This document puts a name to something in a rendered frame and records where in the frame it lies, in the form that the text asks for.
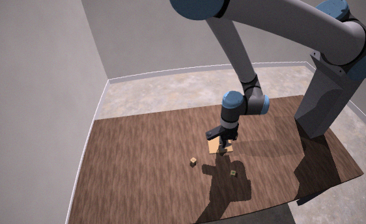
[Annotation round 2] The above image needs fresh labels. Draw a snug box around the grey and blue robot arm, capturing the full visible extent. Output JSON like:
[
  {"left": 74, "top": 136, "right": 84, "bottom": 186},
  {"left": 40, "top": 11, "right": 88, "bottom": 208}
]
[{"left": 170, "top": 0, "right": 366, "bottom": 141}]

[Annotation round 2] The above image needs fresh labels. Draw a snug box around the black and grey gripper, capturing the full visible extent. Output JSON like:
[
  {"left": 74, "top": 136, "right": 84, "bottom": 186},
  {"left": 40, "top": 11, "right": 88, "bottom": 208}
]
[{"left": 219, "top": 123, "right": 239, "bottom": 151}]

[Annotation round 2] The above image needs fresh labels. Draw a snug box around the peach mat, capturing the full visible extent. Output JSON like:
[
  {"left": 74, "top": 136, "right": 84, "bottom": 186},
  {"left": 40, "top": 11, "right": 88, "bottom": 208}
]
[{"left": 208, "top": 137, "right": 233, "bottom": 154}]

